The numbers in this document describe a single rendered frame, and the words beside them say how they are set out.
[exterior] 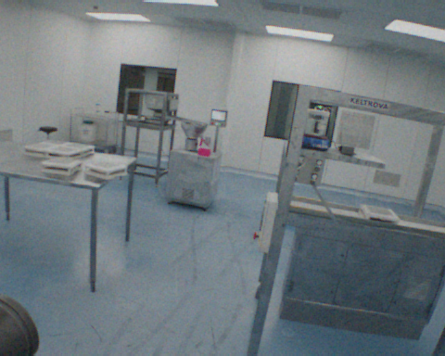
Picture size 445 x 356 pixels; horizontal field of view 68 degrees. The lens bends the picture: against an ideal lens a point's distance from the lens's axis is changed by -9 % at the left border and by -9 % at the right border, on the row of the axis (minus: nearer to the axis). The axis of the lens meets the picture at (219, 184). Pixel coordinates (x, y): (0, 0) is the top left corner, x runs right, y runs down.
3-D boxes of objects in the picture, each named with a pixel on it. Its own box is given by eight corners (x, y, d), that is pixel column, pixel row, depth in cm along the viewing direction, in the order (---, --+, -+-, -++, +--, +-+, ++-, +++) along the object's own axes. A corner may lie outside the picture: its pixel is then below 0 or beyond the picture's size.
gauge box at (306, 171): (287, 181, 237) (293, 151, 232) (287, 177, 247) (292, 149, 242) (320, 186, 234) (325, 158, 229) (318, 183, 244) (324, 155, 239)
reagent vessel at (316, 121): (303, 133, 235) (309, 106, 230) (302, 132, 250) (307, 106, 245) (326, 137, 233) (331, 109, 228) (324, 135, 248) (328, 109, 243)
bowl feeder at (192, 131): (174, 149, 498) (178, 122, 488) (182, 146, 532) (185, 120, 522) (209, 155, 490) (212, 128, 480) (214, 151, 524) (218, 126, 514)
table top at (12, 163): (-70, 164, 246) (-70, 159, 246) (5, 143, 353) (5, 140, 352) (98, 191, 246) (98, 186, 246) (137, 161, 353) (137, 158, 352)
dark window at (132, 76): (116, 112, 788) (120, 63, 760) (116, 112, 789) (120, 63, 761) (171, 120, 766) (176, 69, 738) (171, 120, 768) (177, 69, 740)
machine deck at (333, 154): (292, 153, 233) (294, 146, 232) (291, 146, 269) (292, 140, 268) (385, 170, 224) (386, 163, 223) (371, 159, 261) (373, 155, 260)
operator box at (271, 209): (257, 251, 171) (266, 200, 164) (259, 238, 187) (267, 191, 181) (269, 253, 170) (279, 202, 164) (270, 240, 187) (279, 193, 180)
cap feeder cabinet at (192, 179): (163, 204, 502) (169, 150, 483) (176, 194, 556) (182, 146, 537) (207, 212, 492) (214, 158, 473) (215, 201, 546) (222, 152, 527)
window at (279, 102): (263, 136, 734) (273, 80, 705) (263, 136, 736) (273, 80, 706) (330, 147, 712) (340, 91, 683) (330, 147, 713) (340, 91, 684)
